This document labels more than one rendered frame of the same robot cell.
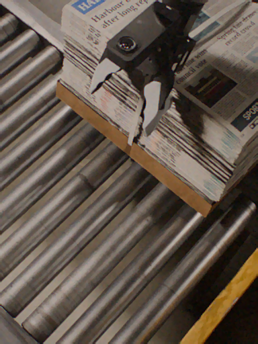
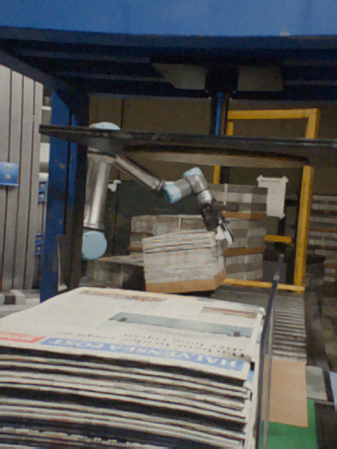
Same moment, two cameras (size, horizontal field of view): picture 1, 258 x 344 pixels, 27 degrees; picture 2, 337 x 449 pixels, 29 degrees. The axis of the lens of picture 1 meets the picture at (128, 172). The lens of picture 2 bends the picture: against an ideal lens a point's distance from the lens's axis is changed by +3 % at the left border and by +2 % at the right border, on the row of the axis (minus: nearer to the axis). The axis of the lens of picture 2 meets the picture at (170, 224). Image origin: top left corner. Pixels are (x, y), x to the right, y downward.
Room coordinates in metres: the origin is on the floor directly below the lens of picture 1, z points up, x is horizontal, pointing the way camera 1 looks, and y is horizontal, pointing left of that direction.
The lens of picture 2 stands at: (1.83, 2.38, 1.22)
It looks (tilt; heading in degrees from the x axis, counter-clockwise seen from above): 3 degrees down; 245
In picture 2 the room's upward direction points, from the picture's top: 4 degrees clockwise
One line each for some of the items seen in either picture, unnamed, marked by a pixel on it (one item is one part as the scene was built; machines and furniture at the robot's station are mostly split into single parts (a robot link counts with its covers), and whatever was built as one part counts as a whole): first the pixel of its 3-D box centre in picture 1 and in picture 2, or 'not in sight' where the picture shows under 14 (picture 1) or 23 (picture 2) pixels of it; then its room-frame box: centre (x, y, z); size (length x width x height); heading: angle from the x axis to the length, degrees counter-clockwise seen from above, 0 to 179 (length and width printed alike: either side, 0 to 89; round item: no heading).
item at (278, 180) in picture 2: not in sight; (261, 189); (-0.77, -1.71, 1.28); 0.57 x 0.01 x 0.65; 125
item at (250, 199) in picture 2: not in sight; (228, 277); (-0.40, -1.45, 0.65); 0.39 x 0.30 x 1.29; 125
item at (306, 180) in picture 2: not in sight; (300, 234); (-0.95, -1.43, 0.97); 0.09 x 0.09 x 1.75; 35
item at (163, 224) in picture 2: not in sight; (190, 236); (0.09, -1.12, 0.95); 0.38 x 0.29 x 0.23; 125
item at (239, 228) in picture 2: not in sight; (211, 235); (-0.16, -1.29, 0.95); 0.38 x 0.29 x 0.23; 125
